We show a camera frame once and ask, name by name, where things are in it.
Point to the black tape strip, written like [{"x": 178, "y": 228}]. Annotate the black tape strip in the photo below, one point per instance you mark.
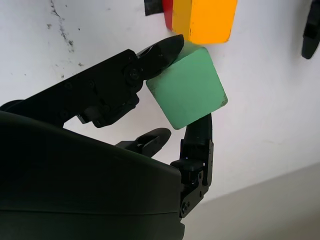
[{"x": 153, "y": 7}]

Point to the green cube block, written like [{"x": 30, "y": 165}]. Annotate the green cube block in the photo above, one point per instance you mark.
[{"x": 190, "y": 87}]

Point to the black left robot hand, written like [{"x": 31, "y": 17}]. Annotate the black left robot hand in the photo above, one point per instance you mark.
[{"x": 311, "y": 30}]

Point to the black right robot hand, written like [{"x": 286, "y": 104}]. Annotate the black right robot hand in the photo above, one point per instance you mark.
[{"x": 87, "y": 180}]

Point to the yellow cube block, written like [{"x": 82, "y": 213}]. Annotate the yellow cube block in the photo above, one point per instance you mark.
[{"x": 207, "y": 20}]

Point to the red cube block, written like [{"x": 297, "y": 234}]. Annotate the red cube block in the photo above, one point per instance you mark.
[{"x": 168, "y": 12}]

